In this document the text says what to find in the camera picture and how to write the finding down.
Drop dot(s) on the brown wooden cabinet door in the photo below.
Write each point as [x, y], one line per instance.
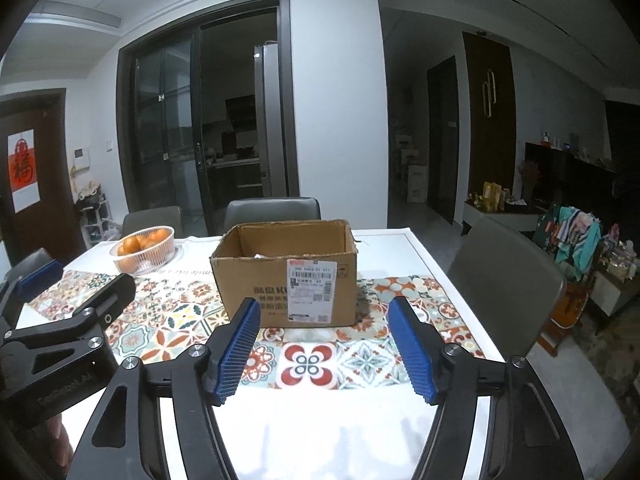
[487, 120]

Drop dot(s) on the orange fruit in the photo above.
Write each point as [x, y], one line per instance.
[129, 245]
[145, 244]
[160, 237]

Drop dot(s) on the colourful clothes pile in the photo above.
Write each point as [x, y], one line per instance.
[570, 240]

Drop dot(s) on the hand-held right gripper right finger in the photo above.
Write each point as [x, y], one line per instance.
[415, 350]

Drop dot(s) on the dark hallway door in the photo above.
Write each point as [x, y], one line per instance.
[442, 140]

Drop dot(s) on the white plastic fruit basket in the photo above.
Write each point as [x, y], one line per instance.
[145, 260]

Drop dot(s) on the black television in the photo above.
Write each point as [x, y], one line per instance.
[565, 175]

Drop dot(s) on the white wall intercom panel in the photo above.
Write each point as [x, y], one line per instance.
[81, 157]

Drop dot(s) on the white hallway box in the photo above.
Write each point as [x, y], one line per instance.
[417, 185]

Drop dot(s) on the brown cardboard box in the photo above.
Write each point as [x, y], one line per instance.
[260, 285]

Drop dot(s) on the white low cabinet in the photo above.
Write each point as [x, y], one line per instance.
[500, 217]

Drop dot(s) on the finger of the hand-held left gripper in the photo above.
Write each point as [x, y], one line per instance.
[40, 277]
[100, 305]

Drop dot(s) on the brown entrance door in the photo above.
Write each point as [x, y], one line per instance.
[50, 210]

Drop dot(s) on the red and white door poster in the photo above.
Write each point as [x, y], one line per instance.
[22, 170]

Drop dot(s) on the white shoe rack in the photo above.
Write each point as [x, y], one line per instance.
[95, 215]

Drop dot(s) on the orange wooden chair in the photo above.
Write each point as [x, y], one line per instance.
[565, 315]

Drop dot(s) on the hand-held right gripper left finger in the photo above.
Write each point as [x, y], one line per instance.
[235, 355]

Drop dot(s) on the dark sliding glass door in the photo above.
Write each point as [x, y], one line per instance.
[160, 125]

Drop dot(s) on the grey chair back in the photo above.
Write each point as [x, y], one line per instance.
[272, 215]

